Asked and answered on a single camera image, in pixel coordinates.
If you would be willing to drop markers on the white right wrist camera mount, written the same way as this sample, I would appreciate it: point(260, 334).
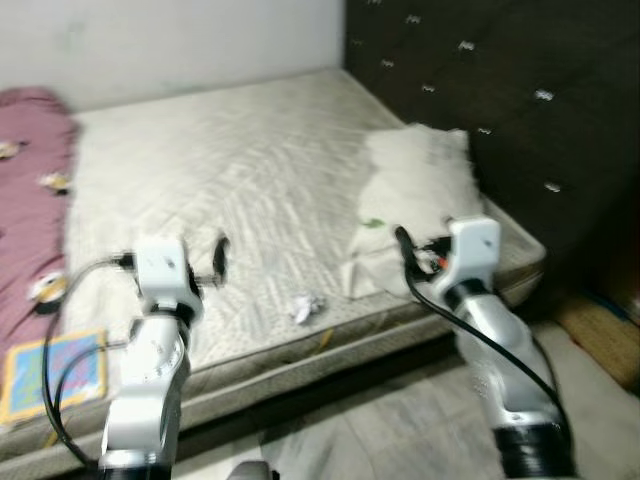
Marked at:
point(474, 250)

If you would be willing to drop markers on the pink cartoon print blanket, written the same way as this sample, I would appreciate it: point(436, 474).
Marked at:
point(30, 200)

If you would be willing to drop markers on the colourful blue picture book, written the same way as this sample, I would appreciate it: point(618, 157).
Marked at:
point(60, 372)

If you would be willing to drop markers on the white pillow green leaf print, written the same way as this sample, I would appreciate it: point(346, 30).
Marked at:
point(420, 170)

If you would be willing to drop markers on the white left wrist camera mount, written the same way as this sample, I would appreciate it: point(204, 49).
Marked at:
point(160, 265)

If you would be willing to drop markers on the dark tufted headboard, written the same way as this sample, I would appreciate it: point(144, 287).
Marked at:
point(520, 60)

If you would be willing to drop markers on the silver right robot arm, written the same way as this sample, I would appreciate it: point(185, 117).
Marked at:
point(500, 370)

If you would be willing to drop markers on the brown floor mat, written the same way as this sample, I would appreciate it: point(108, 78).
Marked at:
point(600, 340)

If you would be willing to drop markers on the grey left robot knee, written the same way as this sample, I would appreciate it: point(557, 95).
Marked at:
point(247, 471)

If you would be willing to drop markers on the white paper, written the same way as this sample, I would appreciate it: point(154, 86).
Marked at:
point(306, 308)

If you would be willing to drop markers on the cream quilted mattress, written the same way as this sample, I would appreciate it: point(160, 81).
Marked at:
point(250, 170)

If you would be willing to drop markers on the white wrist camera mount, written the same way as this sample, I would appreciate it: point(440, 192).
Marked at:
point(474, 250)
point(160, 265)

